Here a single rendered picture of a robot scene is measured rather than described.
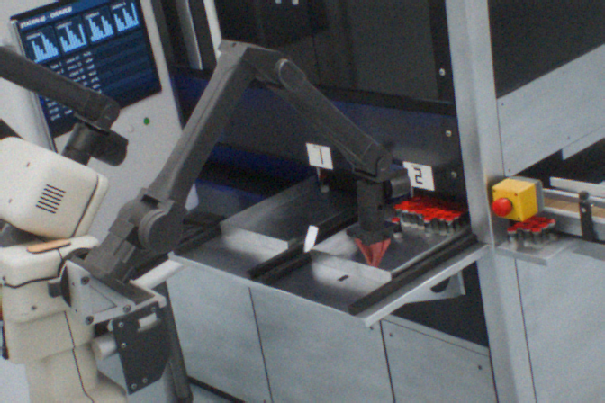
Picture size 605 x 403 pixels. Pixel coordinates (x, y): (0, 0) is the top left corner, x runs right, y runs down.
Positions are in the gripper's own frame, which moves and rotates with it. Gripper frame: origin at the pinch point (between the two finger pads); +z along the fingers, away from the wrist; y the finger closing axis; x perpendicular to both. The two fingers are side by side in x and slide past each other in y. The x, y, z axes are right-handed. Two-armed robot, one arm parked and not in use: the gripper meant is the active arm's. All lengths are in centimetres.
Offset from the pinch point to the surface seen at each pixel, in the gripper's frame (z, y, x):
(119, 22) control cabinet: -47, -1, 90
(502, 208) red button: -12.0, 20.3, -19.0
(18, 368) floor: 90, 17, 207
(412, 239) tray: 0.1, 19.2, 6.2
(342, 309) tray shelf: 5.4, -13.4, -3.7
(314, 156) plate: -14, 23, 43
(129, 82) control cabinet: -32, 0, 90
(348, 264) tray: 0.9, -0.8, 7.1
